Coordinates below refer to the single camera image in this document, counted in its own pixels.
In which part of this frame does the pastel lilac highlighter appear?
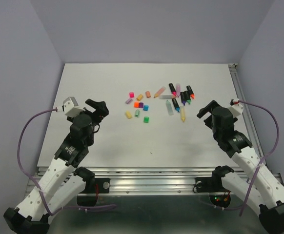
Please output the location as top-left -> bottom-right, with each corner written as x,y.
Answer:
176,83 -> 181,97

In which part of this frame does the aluminium right rail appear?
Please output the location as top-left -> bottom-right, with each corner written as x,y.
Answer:
228,64 -> 264,158

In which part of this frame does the pastel orange highlighter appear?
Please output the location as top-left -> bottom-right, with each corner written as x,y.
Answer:
154,86 -> 166,98

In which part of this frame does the clear orange-tip highlighter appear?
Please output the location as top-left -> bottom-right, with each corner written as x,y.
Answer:
159,95 -> 176,99

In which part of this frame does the pink black highlighter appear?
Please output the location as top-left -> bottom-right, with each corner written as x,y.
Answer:
168,83 -> 178,97

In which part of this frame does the blue black highlighter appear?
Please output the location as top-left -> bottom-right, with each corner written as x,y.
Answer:
171,98 -> 180,113

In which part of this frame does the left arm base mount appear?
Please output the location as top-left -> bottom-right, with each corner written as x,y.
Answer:
73,167 -> 110,207

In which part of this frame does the pastel green highlighter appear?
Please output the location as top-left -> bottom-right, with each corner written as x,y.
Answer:
166,100 -> 174,116

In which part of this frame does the blue pen cap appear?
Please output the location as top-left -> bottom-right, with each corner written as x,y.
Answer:
143,105 -> 149,111

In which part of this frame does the aluminium rail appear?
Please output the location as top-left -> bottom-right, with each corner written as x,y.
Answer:
228,64 -> 264,158
89,167 -> 214,196

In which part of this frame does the purple black highlighter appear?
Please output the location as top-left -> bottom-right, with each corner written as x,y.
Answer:
180,92 -> 186,106

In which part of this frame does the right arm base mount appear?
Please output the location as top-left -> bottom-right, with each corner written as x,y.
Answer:
192,166 -> 242,211

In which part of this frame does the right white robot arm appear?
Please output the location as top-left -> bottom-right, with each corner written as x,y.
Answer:
193,99 -> 284,234

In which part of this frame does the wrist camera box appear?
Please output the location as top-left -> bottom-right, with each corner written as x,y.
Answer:
228,103 -> 244,118
63,97 -> 83,117

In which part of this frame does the aluminium front rail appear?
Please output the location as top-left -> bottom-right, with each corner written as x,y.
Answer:
89,167 -> 214,196

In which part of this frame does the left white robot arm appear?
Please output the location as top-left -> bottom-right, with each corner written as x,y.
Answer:
3,97 -> 109,234

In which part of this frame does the pastel yellow highlighter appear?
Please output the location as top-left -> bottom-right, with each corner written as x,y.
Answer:
180,106 -> 186,122

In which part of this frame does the pastel green pen cap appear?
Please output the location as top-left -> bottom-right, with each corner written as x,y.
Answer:
134,110 -> 140,117

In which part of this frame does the orange black highlighter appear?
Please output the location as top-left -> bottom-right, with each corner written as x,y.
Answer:
186,85 -> 195,99

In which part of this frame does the pastel yellow pen cap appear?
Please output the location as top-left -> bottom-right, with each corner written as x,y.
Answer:
125,111 -> 132,119

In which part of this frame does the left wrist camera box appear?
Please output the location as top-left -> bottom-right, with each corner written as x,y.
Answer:
63,97 -> 83,117

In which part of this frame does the pastel orange pen cap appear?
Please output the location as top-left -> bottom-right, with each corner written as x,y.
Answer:
137,94 -> 143,101

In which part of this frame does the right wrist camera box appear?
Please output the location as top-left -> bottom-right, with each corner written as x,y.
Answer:
228,103 -> 244,118

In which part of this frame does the lilac pen cap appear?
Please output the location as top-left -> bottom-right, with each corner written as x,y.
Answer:
125,98 -> 133,104

